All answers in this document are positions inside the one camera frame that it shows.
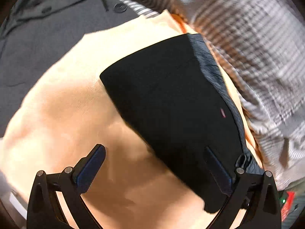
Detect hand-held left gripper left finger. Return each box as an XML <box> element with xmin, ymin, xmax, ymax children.
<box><xmin>27</xmin><ymin>144</ymin><xmax>106</xmax><ymax>229</ymax></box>

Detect peach blanket with blue band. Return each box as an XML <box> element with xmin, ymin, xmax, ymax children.
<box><xmin>0</xmin><ymin>9</ymin><xmax>265</xmax><ymax>229</ymax></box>

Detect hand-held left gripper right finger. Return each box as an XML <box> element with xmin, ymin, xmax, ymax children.
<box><xmin>205</xmin><ymin>147</ymin><xmax>282</xmax><ymax>229</ymax></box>

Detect grey coat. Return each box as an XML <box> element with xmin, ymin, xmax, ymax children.
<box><xmin>0</xmin><ymin>0</ymin><xmax>144</xmax><ymax>139</ymax></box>

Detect black pants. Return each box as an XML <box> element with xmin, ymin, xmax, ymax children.
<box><xmin>99</xmin><ymin>34</ymin><xmax>265</xmax><ymax>214</ymax></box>

